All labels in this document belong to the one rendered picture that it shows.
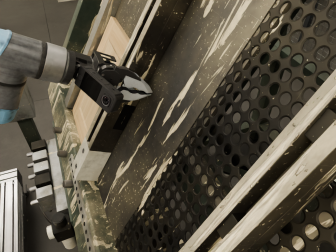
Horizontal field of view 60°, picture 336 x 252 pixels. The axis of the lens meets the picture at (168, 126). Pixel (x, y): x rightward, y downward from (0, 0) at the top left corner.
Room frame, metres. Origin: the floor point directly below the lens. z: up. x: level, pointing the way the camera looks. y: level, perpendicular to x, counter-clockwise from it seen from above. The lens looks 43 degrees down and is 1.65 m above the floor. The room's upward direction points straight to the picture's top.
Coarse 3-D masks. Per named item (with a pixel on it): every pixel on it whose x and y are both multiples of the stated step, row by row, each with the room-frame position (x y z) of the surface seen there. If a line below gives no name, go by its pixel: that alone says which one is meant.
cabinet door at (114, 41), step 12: (108, 24) 0.95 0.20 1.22; (108, 36) 0.91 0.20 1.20; (120, 36) 0.83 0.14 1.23; (108, 48) 0.87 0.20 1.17; (120, 48) 0.80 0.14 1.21; (84, 96) 0.85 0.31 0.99; (84, 108) 0.81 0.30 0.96; (96, 108) 0.74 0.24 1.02; (84, 120) 0.77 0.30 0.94; (84, 132) 0.72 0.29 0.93
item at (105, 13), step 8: (104, 0) 1.01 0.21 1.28; (112, 0) 0.99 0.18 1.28; (120, 0) 1.00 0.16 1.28; (104, 8) 0.98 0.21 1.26; (112, 8) 0.98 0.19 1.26; (104, 16) 0.97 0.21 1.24; (112, 16) 0.98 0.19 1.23; (96, 24) 0.98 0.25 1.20; (104, 24) 0.97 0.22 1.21; (96, 32) 0.96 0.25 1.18; (88, 40) 0.98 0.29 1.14; (96, 40) 0.96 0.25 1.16; (88, 48) 0.95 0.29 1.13; (96, 48) 0.95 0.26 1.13; (72, 80) 0.95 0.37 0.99; (72, 88) 0.92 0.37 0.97; (72, 96) 0.91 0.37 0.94; (72, 104) 0.90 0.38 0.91
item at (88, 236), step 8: (72, 160) 0.62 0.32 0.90; (72, 176) 0.57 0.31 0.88; (80, 192) 0.50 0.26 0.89; (80, 200) 0.47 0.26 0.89; (80, 208) 0.45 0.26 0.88; (80, 216) 0.43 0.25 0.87; (88, 224) 0.40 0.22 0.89; (88, 232) 0.37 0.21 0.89; (88, 240) 0.35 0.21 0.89; (88, 248) 0.34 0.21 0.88
